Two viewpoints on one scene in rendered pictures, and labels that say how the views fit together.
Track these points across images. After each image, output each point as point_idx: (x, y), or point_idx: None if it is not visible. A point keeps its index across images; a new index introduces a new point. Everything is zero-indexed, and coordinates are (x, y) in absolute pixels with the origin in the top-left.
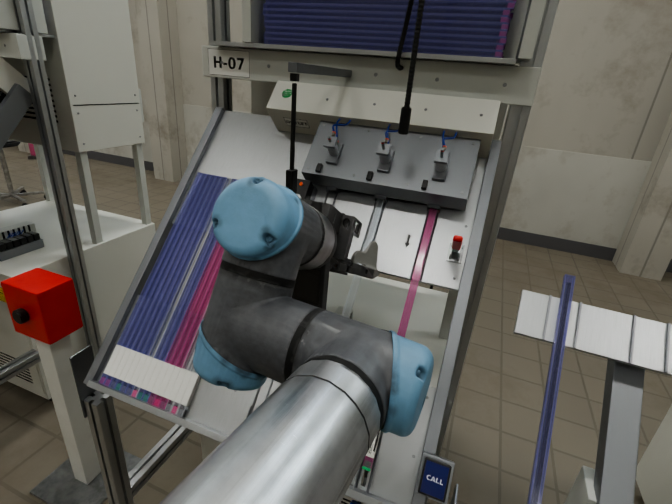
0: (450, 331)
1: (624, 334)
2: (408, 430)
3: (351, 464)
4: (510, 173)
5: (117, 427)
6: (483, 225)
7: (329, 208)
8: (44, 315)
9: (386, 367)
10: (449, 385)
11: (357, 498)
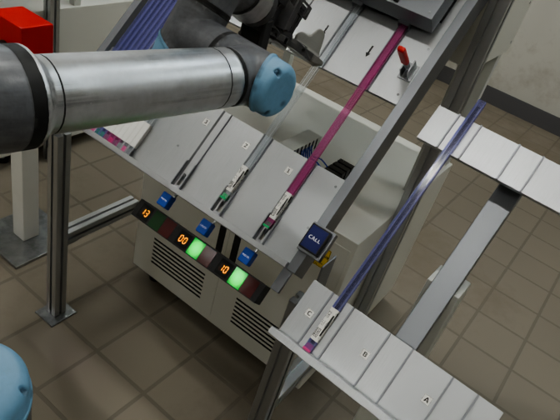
0: (375, 137)
1: (504, 157)
2: (262, 104)
3: (216, 85)
4: (502, 11)
5: (69, 168)
6: (442, 51)
7: None
8: None
9: (258, 64)
10: (357, 179)
11: (252, 242)
